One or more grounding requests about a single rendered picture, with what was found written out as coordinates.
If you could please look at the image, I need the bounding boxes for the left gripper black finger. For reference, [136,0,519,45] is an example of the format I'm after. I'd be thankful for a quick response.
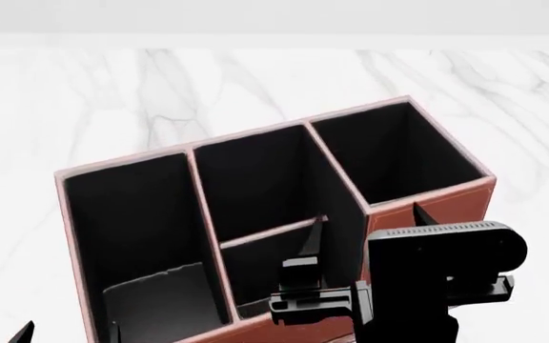
[7,319,35,343]

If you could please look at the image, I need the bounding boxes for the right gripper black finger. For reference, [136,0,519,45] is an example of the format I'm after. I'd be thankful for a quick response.
[413,201,448,229]
[280,214,329,292]

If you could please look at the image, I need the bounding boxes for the brown leather caddy black interior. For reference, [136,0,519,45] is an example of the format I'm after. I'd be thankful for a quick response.
[53,94,498,343]

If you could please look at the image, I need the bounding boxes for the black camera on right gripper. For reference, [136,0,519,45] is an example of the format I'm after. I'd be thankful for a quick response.
[366,220,529,308]

